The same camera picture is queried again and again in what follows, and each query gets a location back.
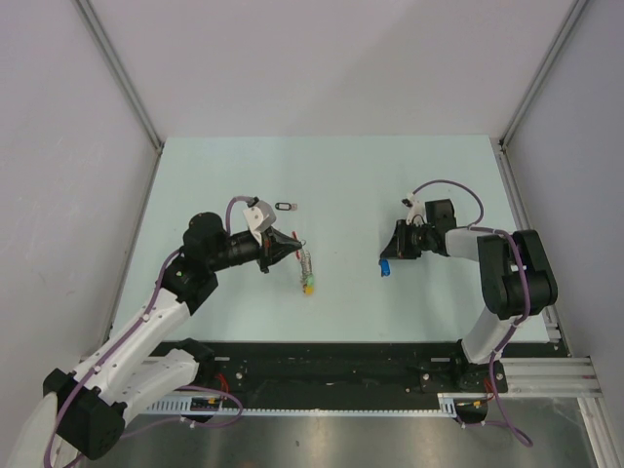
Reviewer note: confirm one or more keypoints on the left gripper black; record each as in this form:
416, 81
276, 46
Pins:
275, 246

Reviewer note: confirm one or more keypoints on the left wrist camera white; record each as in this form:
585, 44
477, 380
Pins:
259, 216

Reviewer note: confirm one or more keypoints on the black key tag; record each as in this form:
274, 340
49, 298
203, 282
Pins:
285, 206

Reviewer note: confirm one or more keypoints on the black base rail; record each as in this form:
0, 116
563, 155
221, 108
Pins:
342, 376

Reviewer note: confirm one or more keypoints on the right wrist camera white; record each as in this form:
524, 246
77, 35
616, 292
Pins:
416, 214

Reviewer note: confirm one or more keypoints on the blue tag key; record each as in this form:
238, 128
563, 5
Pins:
384, 266

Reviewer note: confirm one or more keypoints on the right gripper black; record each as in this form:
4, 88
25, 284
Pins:
399, 248

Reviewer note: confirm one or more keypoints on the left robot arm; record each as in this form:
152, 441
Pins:
104, 393

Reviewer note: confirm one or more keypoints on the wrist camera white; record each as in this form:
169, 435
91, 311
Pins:
416, 214
259, 216

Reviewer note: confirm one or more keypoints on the metal keyring holder red handle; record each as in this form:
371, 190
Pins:
303, 257

